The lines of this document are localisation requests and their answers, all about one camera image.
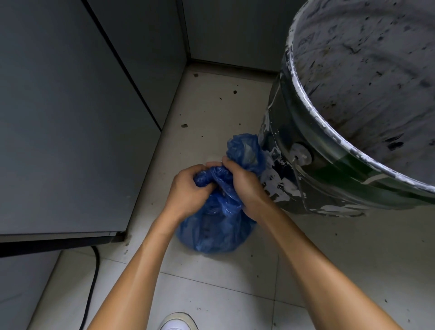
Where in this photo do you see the person's right hand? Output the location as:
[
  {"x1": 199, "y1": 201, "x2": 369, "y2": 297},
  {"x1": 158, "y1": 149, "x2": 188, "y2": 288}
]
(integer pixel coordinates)
[{"x1": 205, "y1": 157, "x2": 283, "y2": 222}]

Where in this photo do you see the person's left hand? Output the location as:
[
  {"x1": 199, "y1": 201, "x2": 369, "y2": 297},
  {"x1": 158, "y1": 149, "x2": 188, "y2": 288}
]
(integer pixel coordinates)
[{"x1": 163, "y1": 164, "x2": 218, "y2": 223}]

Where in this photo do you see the blue plastic bag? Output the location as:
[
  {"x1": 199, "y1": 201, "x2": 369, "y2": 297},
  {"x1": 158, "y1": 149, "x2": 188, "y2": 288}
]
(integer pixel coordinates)
[{"x1": 176, "y1": 133, "x2": 272, "y2": 255}]

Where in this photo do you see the paint-stained bucket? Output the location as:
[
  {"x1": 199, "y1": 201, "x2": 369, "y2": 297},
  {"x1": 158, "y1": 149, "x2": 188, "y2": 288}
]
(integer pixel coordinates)
[{"x1": 258, "y1": 0, "x2": 435, "y2": 218}]

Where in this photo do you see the person's right forearm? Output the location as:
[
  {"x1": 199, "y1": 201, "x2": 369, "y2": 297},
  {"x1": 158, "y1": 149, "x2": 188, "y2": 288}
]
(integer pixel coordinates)
[{"x1": 256, "y1": 207, "x2": 403, "y2": 330}]

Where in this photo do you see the person's left forearm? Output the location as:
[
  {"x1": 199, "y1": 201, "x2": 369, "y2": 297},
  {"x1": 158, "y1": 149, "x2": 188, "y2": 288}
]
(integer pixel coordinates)
[{"x1": 87, "y1": 210, "x2": 183, "y2": 330}]

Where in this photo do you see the white left sneaker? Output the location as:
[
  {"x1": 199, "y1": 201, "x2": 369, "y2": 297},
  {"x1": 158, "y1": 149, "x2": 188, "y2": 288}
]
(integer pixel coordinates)
[{"x1": 159, "y1": 312, "x2": 199, "y2": 330}]

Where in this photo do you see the grey vented cabinet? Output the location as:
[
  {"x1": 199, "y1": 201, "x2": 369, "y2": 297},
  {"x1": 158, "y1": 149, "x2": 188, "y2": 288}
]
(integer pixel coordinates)
[{"x1": 182, "y1": 0, "x2": 306, "y2": 74}]

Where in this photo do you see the black floor cable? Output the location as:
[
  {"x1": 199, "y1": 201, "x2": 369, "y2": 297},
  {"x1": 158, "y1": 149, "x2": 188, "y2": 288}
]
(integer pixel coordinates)
[{"x1": 78, "y1": 245, "x2": 100, "y2": 330}]

